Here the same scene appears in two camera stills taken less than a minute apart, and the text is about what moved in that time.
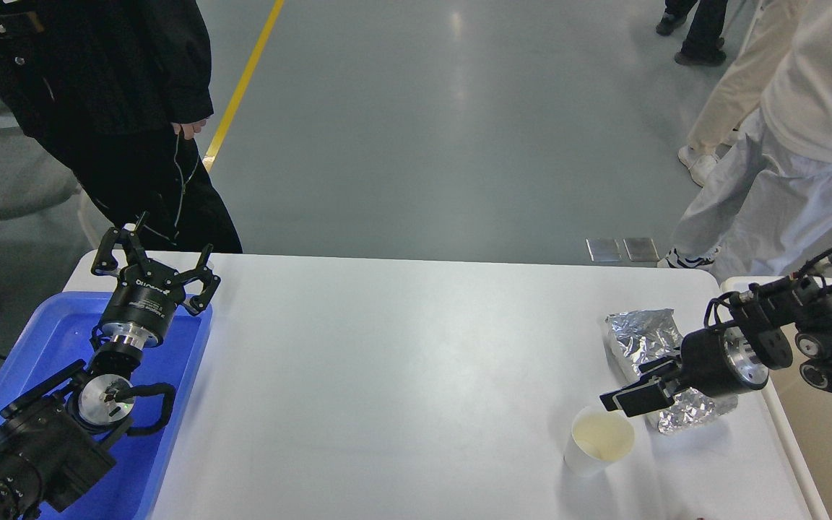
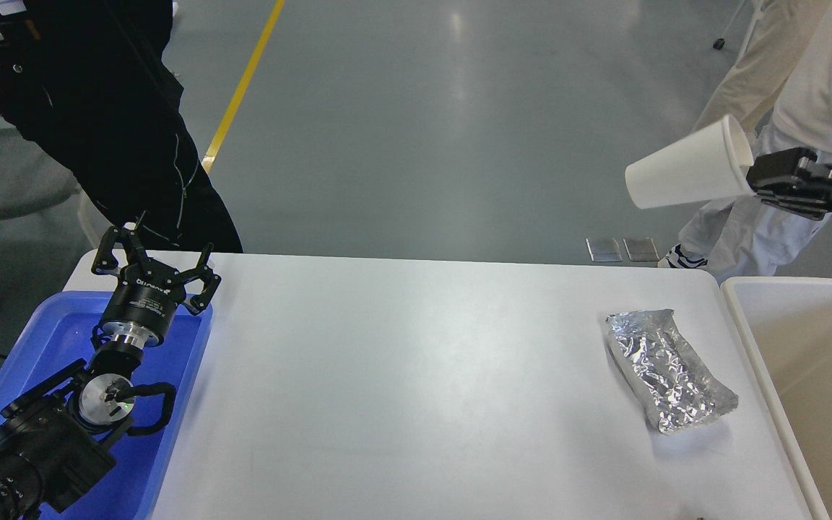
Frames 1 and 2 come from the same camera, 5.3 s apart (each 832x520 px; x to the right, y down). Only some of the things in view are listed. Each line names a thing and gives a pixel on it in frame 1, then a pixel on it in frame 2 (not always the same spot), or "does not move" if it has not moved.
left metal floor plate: [604, 249] does not move
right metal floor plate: [641, 249] does not move
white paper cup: [599, 438] → [710, 165]
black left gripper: [147, 292] does not move
